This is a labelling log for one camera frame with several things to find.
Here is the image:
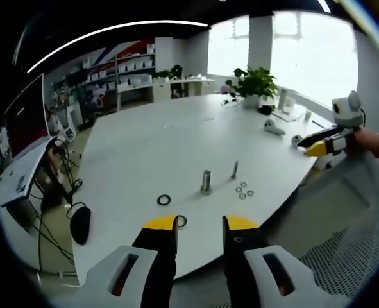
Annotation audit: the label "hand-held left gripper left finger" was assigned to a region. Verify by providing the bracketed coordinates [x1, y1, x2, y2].
[85, 214, 180, 308]

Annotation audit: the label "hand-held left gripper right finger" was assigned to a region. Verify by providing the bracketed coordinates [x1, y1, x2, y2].
[221, 214, 315, 308]

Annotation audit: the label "thick metal threaded stud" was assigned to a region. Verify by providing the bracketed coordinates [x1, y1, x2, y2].
[199, 169, 213, 196]

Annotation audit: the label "white bottle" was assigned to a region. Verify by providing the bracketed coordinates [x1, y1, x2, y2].
[278, 88, 289, 112]

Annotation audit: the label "black oval object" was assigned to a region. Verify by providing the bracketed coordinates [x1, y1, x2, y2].
[69, 206, 92, 246]

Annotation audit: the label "white mesh chair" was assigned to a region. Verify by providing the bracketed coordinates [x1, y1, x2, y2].
[265, 150, 379, 301]

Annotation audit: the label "green potted plant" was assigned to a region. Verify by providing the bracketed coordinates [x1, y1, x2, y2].
[226, 66, 279, 109]

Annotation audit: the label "white side desk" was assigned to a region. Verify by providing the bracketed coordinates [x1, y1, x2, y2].
[0, 137, 59, 208]

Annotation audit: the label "dark computer monitor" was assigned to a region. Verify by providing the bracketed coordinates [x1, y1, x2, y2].
[3, 73, 49, 158]

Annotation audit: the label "storage shelf with white bins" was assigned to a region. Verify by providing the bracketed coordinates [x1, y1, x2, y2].
[50, 53, 156, 112]

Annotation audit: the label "ceiling light strip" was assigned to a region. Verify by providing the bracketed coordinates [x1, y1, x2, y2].
[26, 21, 209, 74]

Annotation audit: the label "black floor cables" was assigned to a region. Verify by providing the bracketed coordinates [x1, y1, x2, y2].
[28, 141, 84, 273]

